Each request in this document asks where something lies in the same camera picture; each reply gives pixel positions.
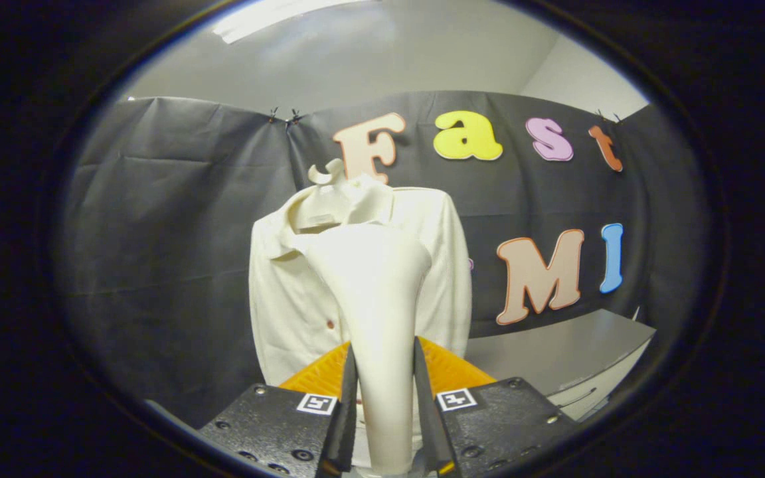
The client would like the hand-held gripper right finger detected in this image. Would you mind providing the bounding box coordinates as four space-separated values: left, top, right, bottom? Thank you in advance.
412 335 580 478

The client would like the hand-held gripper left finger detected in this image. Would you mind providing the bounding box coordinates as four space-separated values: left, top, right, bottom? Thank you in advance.
198 342 361 478

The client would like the cream button-up shirt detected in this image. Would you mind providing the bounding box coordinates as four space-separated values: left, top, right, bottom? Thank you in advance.
248 174 473 389

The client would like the white garment steamer head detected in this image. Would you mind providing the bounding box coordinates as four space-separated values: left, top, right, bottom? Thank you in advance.
306 222 434 477

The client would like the grey cabinet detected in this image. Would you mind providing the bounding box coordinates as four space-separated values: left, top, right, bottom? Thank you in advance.
466 309 657 423

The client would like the cream plastic hanger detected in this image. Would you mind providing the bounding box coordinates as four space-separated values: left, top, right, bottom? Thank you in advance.
293 158 358 230

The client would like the long ceiling light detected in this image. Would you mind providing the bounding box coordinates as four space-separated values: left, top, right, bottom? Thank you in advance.
213 0 370 44

